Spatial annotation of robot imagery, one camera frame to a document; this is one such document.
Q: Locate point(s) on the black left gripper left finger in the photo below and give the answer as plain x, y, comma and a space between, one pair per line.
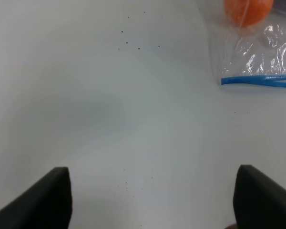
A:
45, 205

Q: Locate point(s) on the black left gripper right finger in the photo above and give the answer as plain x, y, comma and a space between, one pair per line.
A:
258, 201

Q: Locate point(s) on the clear zip bag blue zipper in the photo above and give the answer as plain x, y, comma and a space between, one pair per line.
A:
246, 55

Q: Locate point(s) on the orange fruit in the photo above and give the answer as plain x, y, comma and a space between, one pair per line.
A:
245, 13

